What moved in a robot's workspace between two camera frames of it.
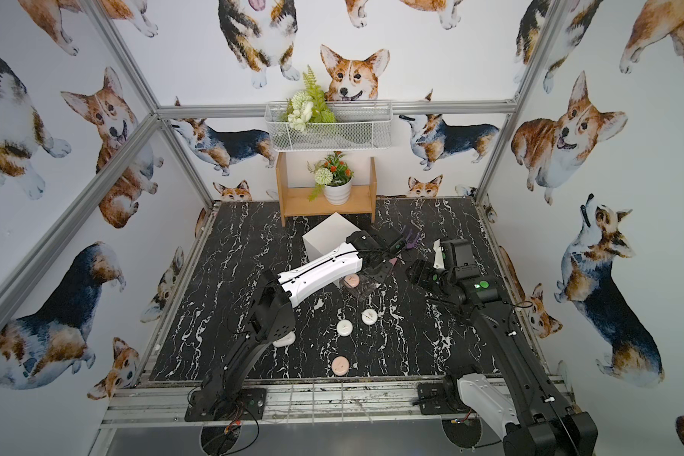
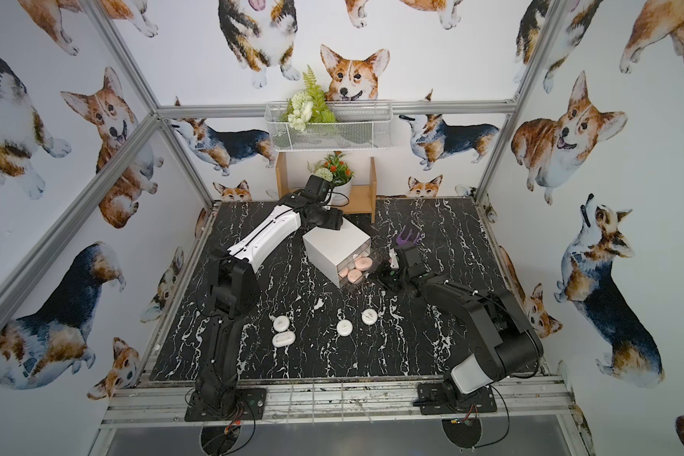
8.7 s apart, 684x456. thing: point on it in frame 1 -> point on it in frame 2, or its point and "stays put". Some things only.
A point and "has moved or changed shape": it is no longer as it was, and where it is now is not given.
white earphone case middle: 344,328 stays put
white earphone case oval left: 285,341 stays put
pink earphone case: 352,280 has moved or changed shape
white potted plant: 333,178 stays put
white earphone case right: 369,316 stays put
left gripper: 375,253 -> 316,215
